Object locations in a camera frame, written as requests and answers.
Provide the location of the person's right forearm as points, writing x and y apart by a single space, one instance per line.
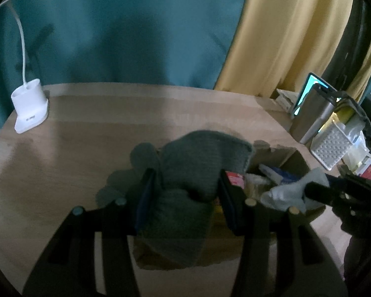
363 260

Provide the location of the white plastic basket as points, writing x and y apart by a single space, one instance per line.
330 145

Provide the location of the red packet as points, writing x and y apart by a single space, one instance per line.
236 179

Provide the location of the teal curtain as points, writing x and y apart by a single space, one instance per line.
111 27

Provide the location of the small white box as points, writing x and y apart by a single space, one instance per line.
286 99

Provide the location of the red card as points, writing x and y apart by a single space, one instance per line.
369 173

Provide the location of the dark green knit hat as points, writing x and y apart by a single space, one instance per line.
198 167

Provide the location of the lit tablet screen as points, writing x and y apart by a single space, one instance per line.
309 83

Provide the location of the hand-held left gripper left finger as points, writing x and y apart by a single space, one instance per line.
145 198

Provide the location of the brown cardboard box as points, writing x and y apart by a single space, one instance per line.
284 161

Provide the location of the yellow curtain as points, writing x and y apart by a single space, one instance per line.
284 31

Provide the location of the steel tumbler with black lid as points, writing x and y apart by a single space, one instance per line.
312 114

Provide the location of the white sock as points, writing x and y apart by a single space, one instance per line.
287 193

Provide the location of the blue booklet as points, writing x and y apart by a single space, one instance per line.
286 175

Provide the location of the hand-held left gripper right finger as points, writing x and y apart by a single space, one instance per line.
228 205

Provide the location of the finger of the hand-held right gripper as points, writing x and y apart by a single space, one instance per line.
352 182
320 193

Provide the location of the clear bag of cotton swabs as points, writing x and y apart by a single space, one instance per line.
256 185

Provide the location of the white desk lamp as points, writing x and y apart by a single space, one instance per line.
29 111

